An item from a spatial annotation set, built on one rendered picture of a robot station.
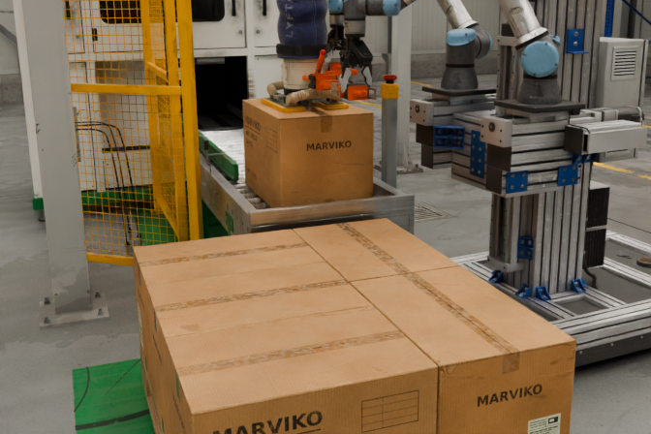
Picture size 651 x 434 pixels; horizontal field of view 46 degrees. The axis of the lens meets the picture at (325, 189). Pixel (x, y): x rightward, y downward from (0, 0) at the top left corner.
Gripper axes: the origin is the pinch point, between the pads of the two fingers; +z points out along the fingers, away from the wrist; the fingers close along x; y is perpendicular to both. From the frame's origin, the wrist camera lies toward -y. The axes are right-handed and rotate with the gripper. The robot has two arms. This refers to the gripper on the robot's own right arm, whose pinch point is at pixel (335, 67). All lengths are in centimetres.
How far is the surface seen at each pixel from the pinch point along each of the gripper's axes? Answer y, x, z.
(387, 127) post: 13.1, 21.9, 28.0
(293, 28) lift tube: 37, -33, -20
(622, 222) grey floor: -27, 204, 107
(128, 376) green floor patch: 67, -110, 108
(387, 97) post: 13.4, 21.4, 13.6
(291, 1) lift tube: 36, -33, -31
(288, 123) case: 60, -42, 15
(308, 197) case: 61, -34, 45
